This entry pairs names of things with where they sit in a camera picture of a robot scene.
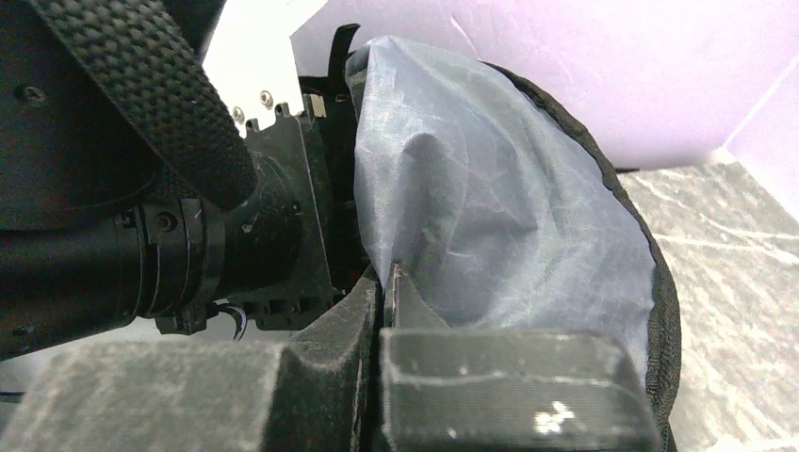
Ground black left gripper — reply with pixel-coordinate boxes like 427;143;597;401
239;77;367;331

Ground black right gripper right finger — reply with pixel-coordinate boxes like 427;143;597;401
379;265;661;451

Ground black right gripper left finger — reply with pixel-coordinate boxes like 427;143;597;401
1;274;381;451

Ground black student backpack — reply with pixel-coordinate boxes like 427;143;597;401
24;0;683;452

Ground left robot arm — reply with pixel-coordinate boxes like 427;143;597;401
1;1;367;360

